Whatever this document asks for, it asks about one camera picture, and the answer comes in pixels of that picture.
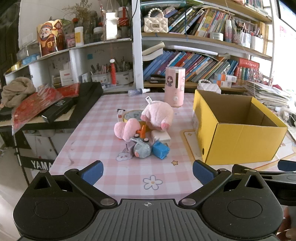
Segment person's right hand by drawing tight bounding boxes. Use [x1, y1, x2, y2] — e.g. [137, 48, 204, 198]
[276, 206, 296, 241]

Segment red bottle white cap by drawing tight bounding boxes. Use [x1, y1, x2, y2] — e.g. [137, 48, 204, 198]
[110, 59, 117, 86]

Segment white bottle yellow label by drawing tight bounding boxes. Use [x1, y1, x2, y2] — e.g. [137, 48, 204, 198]
[74, 26, 84, 45]

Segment yellow tape roll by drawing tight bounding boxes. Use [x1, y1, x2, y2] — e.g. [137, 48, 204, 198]
[122, 109, 145, 123]

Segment white shelf unit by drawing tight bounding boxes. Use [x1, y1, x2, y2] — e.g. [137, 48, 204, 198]
[5, 38, 133, 88]

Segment beige cloth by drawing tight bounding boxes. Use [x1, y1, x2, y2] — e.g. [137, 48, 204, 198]
[1, 77, 37, 108]

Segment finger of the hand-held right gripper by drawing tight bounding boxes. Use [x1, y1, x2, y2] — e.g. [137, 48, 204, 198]
[232, 164, 296, 180]
[277, 159, 296, 171]

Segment cream pearl handle handbag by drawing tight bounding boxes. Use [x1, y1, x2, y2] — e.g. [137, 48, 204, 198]
[144, 8, 168, 33]

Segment white card box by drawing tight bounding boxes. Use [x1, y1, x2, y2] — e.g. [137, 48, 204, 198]
[59, 68, 74, 86]

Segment black keyboard stand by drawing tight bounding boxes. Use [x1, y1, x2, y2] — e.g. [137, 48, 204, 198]
[14, 132, 56, 186]

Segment pink checked tablecloth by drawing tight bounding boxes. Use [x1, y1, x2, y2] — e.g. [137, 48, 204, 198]
[49, 93, 296, 202]

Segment row of colourful books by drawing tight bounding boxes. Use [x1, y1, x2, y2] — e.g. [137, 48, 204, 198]
[166, 6, 234, 36]

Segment white cabinet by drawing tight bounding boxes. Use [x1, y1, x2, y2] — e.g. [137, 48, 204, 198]
[23, 130, 74, 160]

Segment yellow cardboard box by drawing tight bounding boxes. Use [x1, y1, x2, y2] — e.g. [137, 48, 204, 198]
[193, 89, 288, 165]

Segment blue packet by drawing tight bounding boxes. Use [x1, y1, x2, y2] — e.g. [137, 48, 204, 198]
[152, 141, 170, 160]

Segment small spray bottle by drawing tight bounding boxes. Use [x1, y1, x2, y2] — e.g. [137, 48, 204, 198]
[128, 88, 151, 96]

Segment grey toy robot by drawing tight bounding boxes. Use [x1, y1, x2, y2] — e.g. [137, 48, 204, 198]
[129, 138, 151, 159]

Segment stack of papers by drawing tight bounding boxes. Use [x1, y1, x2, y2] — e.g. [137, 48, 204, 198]
[244, 80, 294, 109]

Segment white pen holder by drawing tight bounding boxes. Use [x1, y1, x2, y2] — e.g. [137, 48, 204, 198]
[116, 70, 134, 85]
[91, 71, 111, 85]

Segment red book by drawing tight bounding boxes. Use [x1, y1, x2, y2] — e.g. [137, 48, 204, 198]
[55, 83, 80, 98]

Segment row of leaning books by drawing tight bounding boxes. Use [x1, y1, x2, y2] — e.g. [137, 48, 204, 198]
[143, 50, 238, 82]

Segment wooden bookshelf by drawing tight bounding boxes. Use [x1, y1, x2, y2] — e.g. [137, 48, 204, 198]
[132, 0, 274, 88]

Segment pink humidifier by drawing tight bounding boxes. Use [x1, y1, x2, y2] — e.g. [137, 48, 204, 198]
[164, 66, 186, 108]

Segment white paper carton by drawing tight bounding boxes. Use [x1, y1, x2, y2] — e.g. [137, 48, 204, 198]
[103, 9, 119, 40]

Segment small white quilted bag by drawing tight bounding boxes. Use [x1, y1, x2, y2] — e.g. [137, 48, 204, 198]
[197, 79, 222, 94]

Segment thick lying books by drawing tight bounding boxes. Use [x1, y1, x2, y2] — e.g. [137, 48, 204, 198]
[142, 42, 166, 61]

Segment tall white bottle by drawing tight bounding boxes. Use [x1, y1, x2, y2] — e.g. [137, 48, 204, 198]
[225, 19, 232, 43]

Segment white cup with pens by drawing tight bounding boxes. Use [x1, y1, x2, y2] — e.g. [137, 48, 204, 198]
[250, 35, 264, 54]

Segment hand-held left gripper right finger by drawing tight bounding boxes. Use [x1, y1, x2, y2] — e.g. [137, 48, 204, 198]
[179, 160, 269, 208]

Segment orange toy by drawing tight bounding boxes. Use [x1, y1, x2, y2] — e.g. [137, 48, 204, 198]
[135, 125, 147, 138]

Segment red plastic bag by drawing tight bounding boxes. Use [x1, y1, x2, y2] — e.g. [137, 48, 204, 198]
[11, 85, 64, 135]

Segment orange white boxes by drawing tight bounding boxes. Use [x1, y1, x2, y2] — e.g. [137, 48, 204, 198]
[214, 73, 237, 88]

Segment small pink plush toy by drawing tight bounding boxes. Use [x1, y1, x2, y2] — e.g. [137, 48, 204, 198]
[114, 118, 141, 142]

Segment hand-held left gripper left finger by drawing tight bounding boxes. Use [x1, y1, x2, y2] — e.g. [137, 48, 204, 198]
[28, 160, 118, 208]

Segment large pink plush toy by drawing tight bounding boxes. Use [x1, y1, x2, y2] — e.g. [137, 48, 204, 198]
[141, 97, 174, 132]

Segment wealth god paper figure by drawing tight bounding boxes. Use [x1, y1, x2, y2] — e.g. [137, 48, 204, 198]
[36, 20, 65, 57]

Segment long black box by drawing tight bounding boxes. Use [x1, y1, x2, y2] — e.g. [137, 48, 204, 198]
[41, 97, 75, 123]

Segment black electronic keyboard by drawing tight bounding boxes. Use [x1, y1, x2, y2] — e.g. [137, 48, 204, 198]
[0, 82, 104, 130]

